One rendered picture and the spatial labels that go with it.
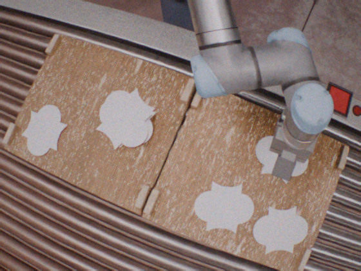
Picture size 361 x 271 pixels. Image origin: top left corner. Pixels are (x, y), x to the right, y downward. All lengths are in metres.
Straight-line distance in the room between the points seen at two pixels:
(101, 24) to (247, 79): 0.61
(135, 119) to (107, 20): 0.32
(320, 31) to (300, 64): 1.57
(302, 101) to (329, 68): 1.54
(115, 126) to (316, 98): 0.54
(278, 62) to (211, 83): 0.12
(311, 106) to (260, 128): 0.41
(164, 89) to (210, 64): 0.40
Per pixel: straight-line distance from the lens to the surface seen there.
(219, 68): 0.82
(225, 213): 1.13
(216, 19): 0.82
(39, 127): 1.24
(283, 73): 0.84
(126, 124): 1.16
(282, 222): 1.14
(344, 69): 2.35
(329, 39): 2.39
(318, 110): 0.79
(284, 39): 0.85
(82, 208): 1.20
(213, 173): 1.15
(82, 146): 1.20
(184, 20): 1.71
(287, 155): 1.00
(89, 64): 1.27
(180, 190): 1.15
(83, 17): 1.37
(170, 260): 1.16
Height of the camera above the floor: 2.07
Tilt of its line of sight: 75 degrees down
